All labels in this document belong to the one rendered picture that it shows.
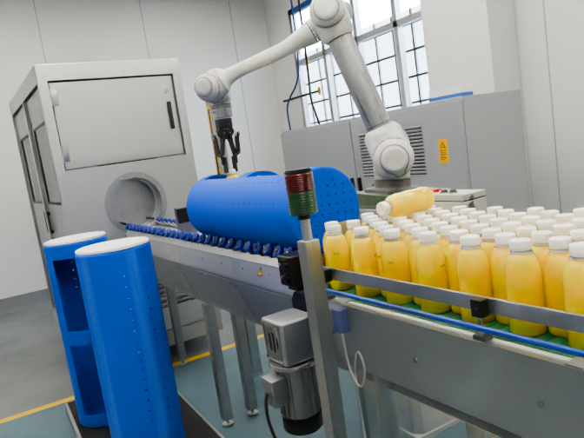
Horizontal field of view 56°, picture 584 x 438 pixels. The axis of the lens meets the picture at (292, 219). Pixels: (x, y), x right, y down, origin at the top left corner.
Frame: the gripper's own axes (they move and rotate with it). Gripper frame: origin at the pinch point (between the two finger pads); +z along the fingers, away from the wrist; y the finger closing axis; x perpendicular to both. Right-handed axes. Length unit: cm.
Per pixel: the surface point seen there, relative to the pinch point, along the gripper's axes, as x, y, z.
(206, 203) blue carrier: 12.7, 19.4, 13.8
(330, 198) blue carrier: 77, 3, 14
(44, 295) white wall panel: -437, 39, 124
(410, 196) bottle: 112, 1, 13
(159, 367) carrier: 17, 51, 72
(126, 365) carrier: 17, 63, 67
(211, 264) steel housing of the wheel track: 6.2, 18.8, 40.4
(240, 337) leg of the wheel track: -19, 0, 85
